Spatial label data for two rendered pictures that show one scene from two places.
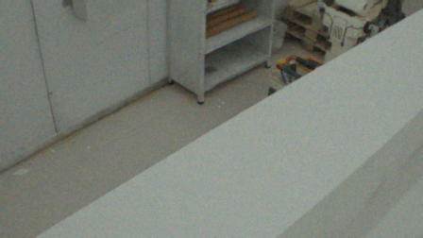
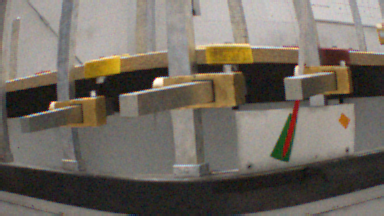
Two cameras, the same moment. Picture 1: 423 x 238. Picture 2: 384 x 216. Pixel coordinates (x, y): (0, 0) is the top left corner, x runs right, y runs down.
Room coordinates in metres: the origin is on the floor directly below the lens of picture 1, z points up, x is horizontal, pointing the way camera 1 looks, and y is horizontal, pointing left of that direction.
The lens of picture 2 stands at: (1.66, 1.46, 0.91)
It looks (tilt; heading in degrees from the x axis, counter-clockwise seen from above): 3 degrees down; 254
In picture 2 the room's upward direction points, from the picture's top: 5 degrees counter-clockwise
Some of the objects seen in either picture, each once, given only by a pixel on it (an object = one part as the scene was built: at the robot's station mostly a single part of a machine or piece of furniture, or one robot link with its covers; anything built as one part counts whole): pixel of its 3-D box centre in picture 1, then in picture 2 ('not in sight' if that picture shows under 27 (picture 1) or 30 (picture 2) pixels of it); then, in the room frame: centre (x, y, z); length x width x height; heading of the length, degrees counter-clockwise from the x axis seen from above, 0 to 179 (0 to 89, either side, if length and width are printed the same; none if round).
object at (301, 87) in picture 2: not in sight; (321, 83); (0.99, -0.07, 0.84); 0.43 x 0.03 x 0.04; 52
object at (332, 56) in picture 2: not in sight; (338, 74); (0.87, -0.22, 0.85); 0.08 x 0.08 x 0.11
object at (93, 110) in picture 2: not in sight; (74, 112); (1.32, -0.47, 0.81); 0.14 x 0.06 x 0.05; 142
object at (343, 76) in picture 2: not in sight; (326, 80); (0.93, -0.17, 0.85); 0.14 x 0.06 x 0.05; 142
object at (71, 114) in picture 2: not in sight; (64, 117); (1.36, -0.39, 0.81); 0.43 x 0.03 x 0.04; 52
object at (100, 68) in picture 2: not in sight; (101, 85); (1.24, -0.55, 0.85); 0.08 x 0.08 x 0.11
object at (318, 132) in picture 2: not in sight; (304, 136); (0.99, -0.18, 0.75); 0.26 x 0.01 x 0.10; 142
